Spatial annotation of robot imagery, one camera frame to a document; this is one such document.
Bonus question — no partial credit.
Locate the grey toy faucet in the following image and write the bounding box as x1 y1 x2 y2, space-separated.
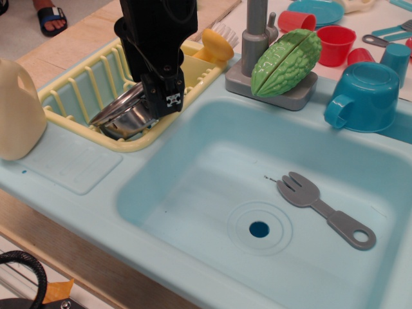
225 0 318 111

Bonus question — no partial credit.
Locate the grey toy fork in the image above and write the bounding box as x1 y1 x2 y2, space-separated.
276 171 377 250

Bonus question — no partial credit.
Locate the stainless steel pot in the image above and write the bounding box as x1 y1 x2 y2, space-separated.
89 82 156 140

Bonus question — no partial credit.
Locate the blue plastic plate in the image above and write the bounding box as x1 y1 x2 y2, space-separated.
287 0 345 28

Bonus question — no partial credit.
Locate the black braided cable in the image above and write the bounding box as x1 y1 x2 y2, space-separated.
0 250 48 309

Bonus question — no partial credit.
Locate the red plastic cup upright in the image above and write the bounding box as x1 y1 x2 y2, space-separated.
317 25 357 67

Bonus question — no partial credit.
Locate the blue toy spatula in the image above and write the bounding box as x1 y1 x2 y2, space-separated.
371 19 411 42

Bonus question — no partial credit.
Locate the light blue toy sink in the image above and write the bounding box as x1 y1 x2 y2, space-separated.
1 75 411 308

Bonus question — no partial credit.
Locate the orange tape piece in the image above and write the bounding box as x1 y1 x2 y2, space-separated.
42 279 75 304

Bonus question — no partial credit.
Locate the cream plastic jug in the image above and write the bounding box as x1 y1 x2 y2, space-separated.
1 59 47 160

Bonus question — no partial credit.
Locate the green bitter melon toy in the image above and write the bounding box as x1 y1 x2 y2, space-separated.
250 29 322 97

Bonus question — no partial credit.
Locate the red plastic cup lying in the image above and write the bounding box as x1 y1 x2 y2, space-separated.
277 10 317 32

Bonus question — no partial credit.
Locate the yellow dish drying rack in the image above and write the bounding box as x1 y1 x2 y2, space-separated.
38 39 228 153

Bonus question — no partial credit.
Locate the small red plastic cup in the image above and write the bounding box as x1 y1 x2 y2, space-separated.
347 48 375 66

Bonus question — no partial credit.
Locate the cream toy item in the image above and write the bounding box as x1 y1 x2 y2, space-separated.
340 0 376 14

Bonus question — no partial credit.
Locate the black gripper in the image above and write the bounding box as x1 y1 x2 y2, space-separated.
115 15 198 119

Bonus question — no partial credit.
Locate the small blue plastic cup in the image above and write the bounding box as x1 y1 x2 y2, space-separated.
380 43 411 87

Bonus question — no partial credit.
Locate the grey toy utensil handle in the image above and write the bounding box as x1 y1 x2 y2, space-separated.
362 34 391 48

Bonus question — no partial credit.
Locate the yellow dish brush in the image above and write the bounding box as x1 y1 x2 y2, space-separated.
193 22 239 62

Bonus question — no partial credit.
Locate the large blue plastic mug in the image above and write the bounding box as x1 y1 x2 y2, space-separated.
324 62 400 133

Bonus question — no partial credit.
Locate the blue sandal with foot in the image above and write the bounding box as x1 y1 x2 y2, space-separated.
32 0 68 37

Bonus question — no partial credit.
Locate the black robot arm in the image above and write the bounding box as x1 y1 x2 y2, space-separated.
114 1 198 119

